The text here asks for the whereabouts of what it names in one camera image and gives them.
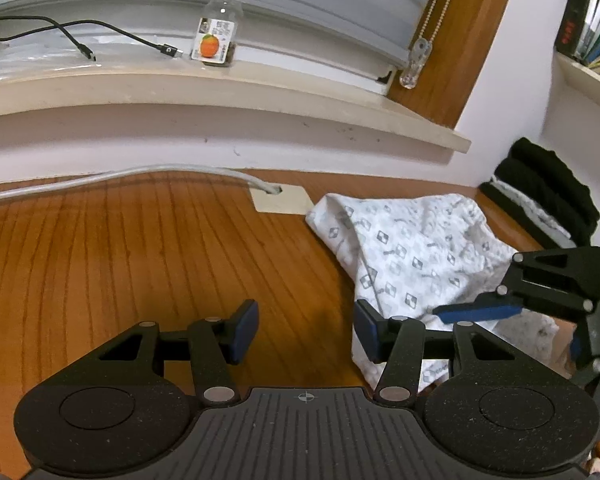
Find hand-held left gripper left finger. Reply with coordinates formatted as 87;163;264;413
97;299;260;407

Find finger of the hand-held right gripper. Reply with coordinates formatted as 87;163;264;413
569;316;600;377
431;249;597;326

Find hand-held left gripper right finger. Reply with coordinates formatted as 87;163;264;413
355;299;523;407

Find white patterned pants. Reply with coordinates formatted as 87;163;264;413
305;192;578;397

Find grey folded garment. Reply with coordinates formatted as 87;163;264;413
505;195;577;242

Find black folded garment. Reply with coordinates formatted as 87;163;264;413
507;137;593;198
495;157;600;242

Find small white patterned folded garment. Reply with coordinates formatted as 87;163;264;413
490;177;558;218

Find beige window sill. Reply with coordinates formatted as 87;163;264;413
0;67;474;157

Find clear bottle with orange label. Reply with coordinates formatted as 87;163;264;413
192;0;247;69

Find clear plastic wrap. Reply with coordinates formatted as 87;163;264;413
0;40;106;87

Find beige cable port cover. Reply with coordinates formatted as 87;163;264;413
252;185;316;216

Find grey braided cable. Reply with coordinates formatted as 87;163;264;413
0;164;284;207

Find beaded blind chain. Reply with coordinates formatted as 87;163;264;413
399;0;467;89

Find wooden window frame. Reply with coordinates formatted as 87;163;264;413
387;0;524;129

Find black cable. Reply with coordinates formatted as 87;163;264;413
0;19;184;58
0;14;98;62

